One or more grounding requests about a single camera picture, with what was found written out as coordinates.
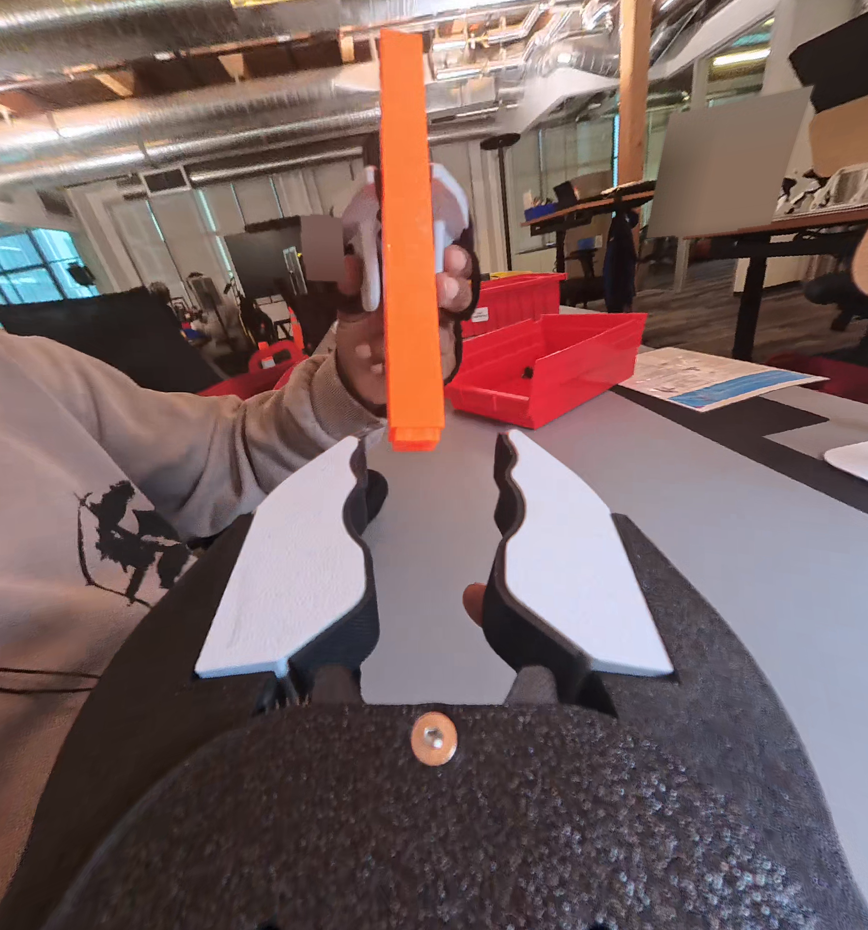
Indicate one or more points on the low red plastic bin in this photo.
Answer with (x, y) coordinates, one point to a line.
(550, 363)

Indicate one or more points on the blue white paper sheet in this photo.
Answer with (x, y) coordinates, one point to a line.
(717, 378)

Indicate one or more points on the person's left hand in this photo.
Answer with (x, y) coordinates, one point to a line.
(361, 356)

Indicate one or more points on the person's left forearm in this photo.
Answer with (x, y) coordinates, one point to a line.
(274, 429)

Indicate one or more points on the red plastic basket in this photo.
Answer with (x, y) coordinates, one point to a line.
(259, 370)

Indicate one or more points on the grey panel board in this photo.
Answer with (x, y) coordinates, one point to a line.
(724, 167)

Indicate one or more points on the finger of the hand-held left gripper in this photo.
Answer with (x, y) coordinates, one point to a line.
(365, 203)
(452, 203)

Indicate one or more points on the black floor lamp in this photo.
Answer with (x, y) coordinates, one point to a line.
(503, 189)

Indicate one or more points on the person's right hand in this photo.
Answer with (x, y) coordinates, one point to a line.
(474, 604)

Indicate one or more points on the beige chair with black cover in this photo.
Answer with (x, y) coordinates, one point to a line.
(855, 123)

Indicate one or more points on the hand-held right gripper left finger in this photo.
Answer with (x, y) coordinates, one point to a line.
(289, 581)

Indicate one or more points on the yellow plastic bin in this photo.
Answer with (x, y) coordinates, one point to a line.
(510, 274)

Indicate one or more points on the long orange block stick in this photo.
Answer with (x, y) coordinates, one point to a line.
(408, 254)

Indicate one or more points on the silver ventilation duct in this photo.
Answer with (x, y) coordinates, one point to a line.
(187, 29)
(187, 163)
(187, 120)

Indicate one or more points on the black divider panel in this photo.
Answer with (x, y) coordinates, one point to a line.
(100, 334)

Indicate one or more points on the large red plastic bin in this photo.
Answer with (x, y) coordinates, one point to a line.
(521, 298)

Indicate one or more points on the wooden desk black frame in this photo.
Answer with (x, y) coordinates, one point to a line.
(586, 203)

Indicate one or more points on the long wooden desk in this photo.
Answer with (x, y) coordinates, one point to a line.
(783, 225)

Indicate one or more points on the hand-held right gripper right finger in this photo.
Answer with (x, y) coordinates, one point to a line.
(579, 581)

